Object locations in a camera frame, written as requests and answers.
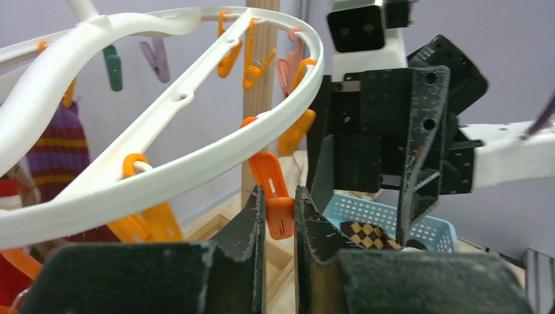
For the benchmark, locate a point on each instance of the brown yellow argyle sock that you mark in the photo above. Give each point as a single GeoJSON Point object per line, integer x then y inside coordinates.
{"type": "Point", "coordinates": [369, 236]}

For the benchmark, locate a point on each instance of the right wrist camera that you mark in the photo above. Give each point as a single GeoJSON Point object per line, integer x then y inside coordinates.
{"type": "Point", "coordinates": [367, 35]}

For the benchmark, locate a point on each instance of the light blue plastic basket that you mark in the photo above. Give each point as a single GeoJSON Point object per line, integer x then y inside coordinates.
{"type": "Point", "coordinates": [436, 234]}

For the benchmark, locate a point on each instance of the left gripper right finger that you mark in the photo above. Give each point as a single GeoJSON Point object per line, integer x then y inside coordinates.
{"type": "Point", "coordinates": [334, 275]}

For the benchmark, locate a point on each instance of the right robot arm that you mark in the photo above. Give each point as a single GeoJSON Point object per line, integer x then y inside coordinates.
{"type": "Point", "coordinates": [505, 154]}

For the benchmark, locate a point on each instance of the white round clip hanger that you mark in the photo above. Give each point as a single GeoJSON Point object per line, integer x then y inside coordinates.
{"type": "Point", "coordinates": [98, 195]}

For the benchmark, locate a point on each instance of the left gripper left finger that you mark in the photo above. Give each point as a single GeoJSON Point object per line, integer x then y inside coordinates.
{"type": "Point", "coordinates": [224, 274]}

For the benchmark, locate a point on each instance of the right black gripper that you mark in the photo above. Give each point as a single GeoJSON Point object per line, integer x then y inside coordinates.
{"type": "Point", "coordinates": [363, 124]}

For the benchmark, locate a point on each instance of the teal clothes clip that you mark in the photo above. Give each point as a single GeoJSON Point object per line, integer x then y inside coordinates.
{"type": "Point", "coordinates": [114, 68]}

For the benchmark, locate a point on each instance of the orange squeezed clothes clip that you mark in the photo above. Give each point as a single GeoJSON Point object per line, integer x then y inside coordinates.
{"type": "Point", "coordinates": [280, 207]}

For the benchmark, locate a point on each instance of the red santa sock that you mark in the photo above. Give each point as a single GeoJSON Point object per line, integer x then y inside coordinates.
{"type": "Point", "coordinates": [18, 268]}

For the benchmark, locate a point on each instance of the purple clothes clip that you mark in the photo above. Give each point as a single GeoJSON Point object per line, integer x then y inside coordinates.
{"type": "Point", "coordinates": [156, 56]}

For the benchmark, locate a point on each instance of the purple yellow hanging sock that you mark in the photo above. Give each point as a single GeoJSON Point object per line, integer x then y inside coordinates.
{"type": "Point", "coordinates": [60, 154]}

